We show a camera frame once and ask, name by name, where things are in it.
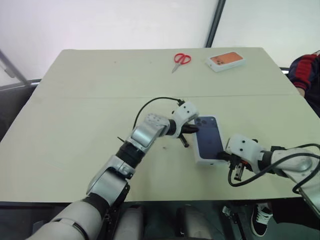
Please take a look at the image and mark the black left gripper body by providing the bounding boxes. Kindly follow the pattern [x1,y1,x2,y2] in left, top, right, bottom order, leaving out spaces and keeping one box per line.
[178,124,190,149]

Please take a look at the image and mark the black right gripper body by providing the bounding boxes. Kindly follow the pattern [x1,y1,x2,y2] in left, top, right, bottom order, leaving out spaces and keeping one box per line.
[226,153,247,181]

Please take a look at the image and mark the blue phone box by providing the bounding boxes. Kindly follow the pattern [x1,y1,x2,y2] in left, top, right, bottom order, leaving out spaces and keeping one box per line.
[191,114,229,168]

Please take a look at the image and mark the white box with orange phone print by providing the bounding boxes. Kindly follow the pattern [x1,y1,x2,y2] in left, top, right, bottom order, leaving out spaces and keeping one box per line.
[206,51,245,73]

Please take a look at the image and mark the black and white sneaker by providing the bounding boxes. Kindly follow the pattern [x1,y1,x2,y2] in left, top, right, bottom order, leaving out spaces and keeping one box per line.
[250,202,273,237]

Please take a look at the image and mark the dark upright pole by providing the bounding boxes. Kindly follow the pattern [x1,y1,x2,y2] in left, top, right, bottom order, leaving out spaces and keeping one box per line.
[204,0,227,48]

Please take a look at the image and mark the person in red striped sweater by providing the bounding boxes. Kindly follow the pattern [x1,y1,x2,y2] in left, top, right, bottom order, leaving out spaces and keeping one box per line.
[287,49,320,118]

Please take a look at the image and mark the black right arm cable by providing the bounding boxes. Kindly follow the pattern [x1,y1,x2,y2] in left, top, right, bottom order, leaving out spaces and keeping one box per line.
[227,142,320,195]

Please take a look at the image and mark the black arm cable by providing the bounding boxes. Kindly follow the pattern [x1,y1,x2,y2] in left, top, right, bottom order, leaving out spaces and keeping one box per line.
[227,142,320,195]
[133,96,186,131]

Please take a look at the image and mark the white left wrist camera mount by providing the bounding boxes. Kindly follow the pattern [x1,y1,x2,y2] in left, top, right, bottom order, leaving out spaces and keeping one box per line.
[172,101,200,138]

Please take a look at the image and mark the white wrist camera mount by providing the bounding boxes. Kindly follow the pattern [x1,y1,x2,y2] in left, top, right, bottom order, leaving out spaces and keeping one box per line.
[172,101,200,138]
[224,134,265,173]

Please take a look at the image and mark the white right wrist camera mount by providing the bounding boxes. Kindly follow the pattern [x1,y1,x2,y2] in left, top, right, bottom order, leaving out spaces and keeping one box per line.
[224,134,265,173]

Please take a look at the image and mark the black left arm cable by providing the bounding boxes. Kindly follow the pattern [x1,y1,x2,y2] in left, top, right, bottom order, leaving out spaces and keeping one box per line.
[133,96,186,131]

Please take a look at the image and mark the red-handled scissors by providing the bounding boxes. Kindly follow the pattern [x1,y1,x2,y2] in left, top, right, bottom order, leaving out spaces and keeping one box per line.
[171,52,192,74]

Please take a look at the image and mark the grey metal frame bar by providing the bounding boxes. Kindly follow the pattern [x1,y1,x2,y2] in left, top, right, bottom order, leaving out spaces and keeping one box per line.
[0,48,29,86]

